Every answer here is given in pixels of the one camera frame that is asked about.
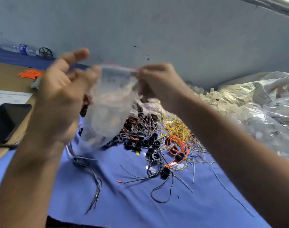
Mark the blue cloth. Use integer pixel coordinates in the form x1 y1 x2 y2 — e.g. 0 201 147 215
0 45 273 228

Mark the brown cardboard sheet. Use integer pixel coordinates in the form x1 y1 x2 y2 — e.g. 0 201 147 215
0 62 46 165

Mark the white paper sheet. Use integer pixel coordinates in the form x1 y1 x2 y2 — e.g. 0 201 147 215
0 90 34 113

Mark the clear plastic water bottle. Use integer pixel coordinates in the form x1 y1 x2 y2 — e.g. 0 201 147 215
0 43 41 56

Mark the orange tie bundle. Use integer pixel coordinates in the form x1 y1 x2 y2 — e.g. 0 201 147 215
17 69 44 80

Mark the pile of white plastic wheels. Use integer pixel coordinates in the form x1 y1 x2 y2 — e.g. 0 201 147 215
186 83 241 116

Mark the person's right forearm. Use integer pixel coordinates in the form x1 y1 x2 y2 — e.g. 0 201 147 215
175 92 289 228

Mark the window frame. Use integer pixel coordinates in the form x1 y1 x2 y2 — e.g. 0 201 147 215
236 0 289 19

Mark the black smartphone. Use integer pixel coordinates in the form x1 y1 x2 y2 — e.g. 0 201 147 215
0 103 33 146

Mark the pile of yellow wires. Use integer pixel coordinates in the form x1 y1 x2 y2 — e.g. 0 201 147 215
161 117 193 143

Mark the white handheld device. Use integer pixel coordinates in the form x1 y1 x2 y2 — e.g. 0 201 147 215
31 77 42 90

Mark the clear zip plastic bag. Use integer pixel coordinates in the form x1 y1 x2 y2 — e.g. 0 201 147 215
78 64 140 151

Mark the pile of large plastic bags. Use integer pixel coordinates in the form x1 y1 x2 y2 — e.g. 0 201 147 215
216 71 289 165

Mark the pile of black plastic rings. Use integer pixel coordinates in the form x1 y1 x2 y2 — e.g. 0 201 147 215
103 106 189 180

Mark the long yellow green wire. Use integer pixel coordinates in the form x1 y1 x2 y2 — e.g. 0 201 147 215
210 163 255 218

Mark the black round wheel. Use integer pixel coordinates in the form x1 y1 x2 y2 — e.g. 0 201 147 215
38 47 54 60

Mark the orange wire loop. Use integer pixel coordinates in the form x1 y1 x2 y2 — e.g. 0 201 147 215
165 134 191 169

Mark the person's left hand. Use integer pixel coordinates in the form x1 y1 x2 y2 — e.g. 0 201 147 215
28 48 101 146

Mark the person's right hand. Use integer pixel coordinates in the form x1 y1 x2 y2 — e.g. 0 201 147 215
136 63 193 113

